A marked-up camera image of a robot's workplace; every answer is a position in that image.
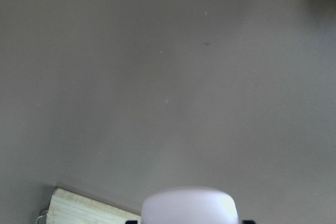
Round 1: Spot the wooden cutting board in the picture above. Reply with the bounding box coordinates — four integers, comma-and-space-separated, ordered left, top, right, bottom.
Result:
35, 187, 141, 224

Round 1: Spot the pink plastic cup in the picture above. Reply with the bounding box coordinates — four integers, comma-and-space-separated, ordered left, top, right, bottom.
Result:
141, 187, 239, 223

